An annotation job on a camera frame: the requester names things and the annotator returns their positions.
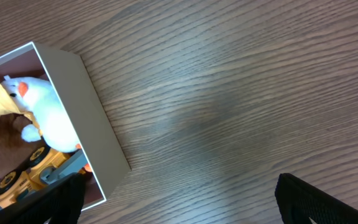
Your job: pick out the white plush duck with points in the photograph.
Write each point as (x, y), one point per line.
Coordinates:
(36, 99)

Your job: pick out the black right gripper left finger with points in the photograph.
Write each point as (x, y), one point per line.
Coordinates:
(59, 203)

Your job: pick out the white box pink inside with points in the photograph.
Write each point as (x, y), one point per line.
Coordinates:
(76, 93)

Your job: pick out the brown plush toy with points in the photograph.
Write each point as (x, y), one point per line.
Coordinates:
(13, 149)

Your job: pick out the yellow and blue toy truck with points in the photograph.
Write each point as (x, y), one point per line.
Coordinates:
(44, 167)

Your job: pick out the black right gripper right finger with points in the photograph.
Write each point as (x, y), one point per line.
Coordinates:
(299, 202)

